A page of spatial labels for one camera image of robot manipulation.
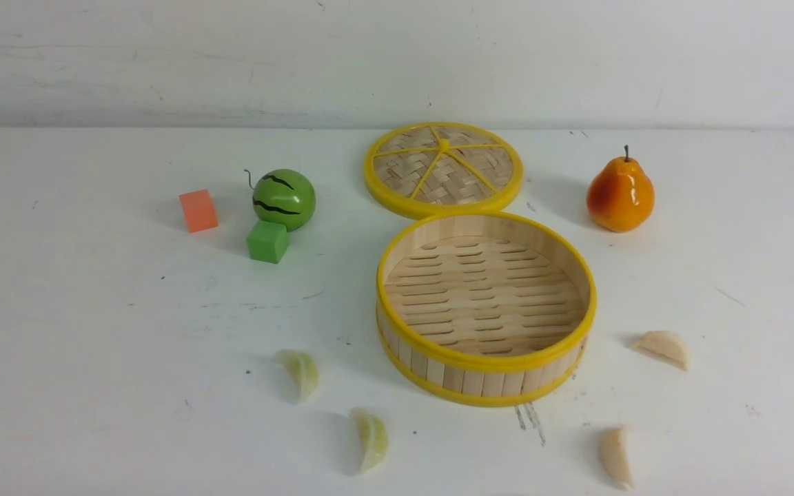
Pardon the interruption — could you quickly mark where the bamboo steamer tray yellow rim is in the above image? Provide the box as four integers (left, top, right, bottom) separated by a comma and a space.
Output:
376, 211, 598, 407

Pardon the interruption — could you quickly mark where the green dumpling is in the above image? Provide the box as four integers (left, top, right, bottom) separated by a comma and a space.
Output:
275, 349, 319, 403
350, 408, 389, 474

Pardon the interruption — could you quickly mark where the orange toy pear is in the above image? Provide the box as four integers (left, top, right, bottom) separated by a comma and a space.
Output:
587, 145, 655, 233

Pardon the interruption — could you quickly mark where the green cube block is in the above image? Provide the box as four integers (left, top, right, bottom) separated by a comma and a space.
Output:
246, 220, 289, 264

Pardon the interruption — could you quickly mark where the green dumpling front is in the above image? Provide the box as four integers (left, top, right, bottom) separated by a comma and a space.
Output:
350, 408, 389, 474

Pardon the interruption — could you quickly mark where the white dumpling front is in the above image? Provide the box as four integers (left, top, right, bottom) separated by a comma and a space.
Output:
598, 426, 635, 490

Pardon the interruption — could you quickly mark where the green toy watermelon ball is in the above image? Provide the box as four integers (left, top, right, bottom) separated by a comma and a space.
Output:
246, 169, 317, 231

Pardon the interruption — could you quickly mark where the woven bamboo steamer lid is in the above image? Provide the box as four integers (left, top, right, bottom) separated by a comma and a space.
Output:
363, 122, 524, 219

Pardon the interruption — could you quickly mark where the orange cube block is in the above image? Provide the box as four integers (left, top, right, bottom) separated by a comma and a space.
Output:
179, 189, 218, 233

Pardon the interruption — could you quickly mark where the white dumpling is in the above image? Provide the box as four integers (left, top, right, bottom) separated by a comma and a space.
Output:
598, 426, 635, 490
631, 331, 690, 371

